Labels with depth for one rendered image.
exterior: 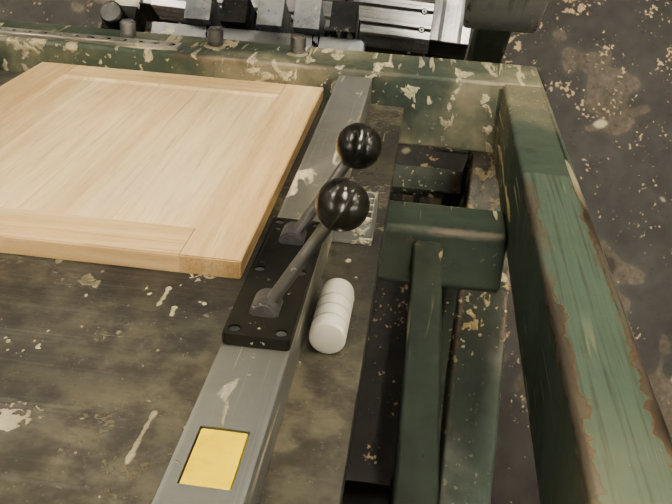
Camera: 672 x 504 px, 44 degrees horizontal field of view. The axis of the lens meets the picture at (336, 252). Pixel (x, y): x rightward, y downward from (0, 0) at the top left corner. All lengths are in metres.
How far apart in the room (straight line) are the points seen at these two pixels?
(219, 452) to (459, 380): 0.83
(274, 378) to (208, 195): 0.36
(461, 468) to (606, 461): 0.80
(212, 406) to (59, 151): 0.54
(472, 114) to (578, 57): 1.03
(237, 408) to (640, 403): 0.26
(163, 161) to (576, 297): 0.51
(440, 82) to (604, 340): 0.69
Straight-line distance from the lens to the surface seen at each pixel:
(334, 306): 0.68
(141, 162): 0.99
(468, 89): 1.27
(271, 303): 0.62
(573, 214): 0.85
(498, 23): 1.43
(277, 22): 1.46
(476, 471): 1.33
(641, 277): 2.20
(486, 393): 1.32
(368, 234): 0.84
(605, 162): 2.22
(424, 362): 0.77
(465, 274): 1.00
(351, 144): 0.68
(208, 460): 0.51
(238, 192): 0.90
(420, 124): 1.28
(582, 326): 0.66
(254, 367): 0.58
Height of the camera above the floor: 2.10
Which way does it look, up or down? 82 degrees down
